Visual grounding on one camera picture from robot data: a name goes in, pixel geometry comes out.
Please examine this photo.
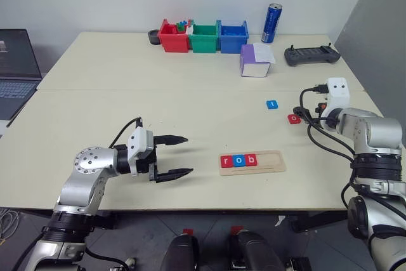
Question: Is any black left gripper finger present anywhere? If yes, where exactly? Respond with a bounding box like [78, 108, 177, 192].
[155, 168, 195, 184]
[153, 135, 189, 149]

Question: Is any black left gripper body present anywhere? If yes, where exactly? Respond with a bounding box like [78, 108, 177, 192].
[138, 147, 160, 183]

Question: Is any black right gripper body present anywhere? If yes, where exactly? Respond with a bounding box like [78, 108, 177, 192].
[315, 101, 328, 120]

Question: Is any light wooden letter tray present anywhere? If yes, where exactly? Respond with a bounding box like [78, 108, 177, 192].
[218, 150, 288, 176]

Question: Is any dark grey handheld controller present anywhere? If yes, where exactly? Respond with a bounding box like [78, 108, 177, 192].
[284, 44, 341, 67]

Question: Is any white paper sheet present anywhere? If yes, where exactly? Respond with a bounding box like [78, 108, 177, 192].
[253, 43, 276, 64]

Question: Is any purple and white box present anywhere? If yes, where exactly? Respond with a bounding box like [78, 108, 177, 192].
[239, 43, 275, 78]

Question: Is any dark rounded shape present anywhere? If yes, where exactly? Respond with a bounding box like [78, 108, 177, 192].
[160, 232, 200, 271]
[233, 231, 282, 271]

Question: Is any tall blue drink can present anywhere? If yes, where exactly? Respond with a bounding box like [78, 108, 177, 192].
[261, 3, 283, 44]

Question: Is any blue plastic bin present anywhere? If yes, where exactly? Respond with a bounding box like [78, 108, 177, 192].
[216, 19, 249, 54]

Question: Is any red plastic bin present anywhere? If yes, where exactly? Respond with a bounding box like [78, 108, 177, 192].
[158, 18, 190, 53]

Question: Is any green plastic bin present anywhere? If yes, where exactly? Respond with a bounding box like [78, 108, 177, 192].
[189, 23, 220, 53]

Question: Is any dark grey laptop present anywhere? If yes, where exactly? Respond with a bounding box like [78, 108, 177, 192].
[0, 29, 43, 128]

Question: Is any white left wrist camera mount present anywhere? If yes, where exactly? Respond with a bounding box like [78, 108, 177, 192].
[127, 127, 155, 176]

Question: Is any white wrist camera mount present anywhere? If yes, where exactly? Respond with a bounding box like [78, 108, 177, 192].
[127, 127, 155, 176]
[320, 77, 351, 120]

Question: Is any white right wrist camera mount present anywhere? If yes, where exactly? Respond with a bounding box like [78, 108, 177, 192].
[320, 77, 351, 120]

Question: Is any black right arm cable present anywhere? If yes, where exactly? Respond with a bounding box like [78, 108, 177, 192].
[299, 83, 359, 210]

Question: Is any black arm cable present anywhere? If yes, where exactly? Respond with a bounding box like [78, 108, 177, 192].
[109, 117, 143, 150]
[299, 83, 359, 210]

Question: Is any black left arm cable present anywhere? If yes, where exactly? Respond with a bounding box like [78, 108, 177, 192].
[109, 117, 143, 150]

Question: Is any grey floor cable bundle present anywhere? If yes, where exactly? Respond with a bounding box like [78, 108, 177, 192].
[0, 207, 20, 246]

